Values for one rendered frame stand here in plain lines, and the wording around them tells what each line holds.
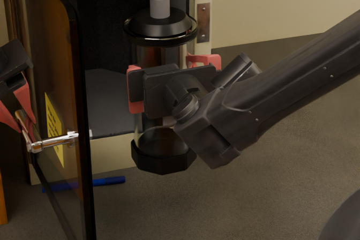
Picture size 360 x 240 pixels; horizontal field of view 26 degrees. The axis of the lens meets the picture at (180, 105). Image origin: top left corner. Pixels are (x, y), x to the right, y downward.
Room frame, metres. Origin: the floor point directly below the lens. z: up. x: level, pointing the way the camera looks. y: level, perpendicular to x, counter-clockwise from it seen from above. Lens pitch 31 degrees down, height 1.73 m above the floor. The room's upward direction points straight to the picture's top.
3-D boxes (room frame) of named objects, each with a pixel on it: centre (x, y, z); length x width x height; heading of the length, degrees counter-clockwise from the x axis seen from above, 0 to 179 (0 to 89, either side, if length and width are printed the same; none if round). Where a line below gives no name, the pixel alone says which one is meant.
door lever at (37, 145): (0.84, 0.18, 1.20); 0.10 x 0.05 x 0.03; 24
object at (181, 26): (1.02, 0.03, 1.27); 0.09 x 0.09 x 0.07
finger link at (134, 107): (0.97, 0.05, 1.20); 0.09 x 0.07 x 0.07; 19
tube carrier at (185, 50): (1.02, 0.03, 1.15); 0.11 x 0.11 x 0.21
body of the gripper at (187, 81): (0.92, -0.01, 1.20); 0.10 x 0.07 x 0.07; 109
